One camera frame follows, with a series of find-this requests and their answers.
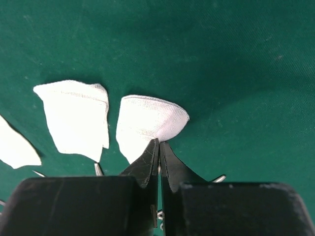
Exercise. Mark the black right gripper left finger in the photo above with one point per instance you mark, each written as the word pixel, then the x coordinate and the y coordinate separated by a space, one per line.
pixel 123 205

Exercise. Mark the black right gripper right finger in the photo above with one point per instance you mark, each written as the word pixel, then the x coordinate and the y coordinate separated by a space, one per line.
pixel 193 206

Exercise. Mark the white gauze pad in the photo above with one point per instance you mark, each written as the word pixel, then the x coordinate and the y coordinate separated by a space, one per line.
pixel 143 118
pixel 15 150
pixel 76 116

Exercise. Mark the dark green surgical cloth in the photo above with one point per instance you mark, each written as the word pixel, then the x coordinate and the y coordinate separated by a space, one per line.
pixel 244 70

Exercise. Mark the steel hemostat forceps left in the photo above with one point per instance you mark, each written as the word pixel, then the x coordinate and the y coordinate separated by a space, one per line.
pixel 160 217

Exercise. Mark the steel hemostat forceps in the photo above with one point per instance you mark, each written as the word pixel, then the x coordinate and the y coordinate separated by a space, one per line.
pixel 219 179
pixel 160 217

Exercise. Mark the steel hemostat forceps right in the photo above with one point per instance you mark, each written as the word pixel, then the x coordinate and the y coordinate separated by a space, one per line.
pixel 219 179

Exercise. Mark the curved-tip steel tweezers right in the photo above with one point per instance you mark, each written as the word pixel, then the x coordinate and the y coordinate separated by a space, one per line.
pixel 98 170

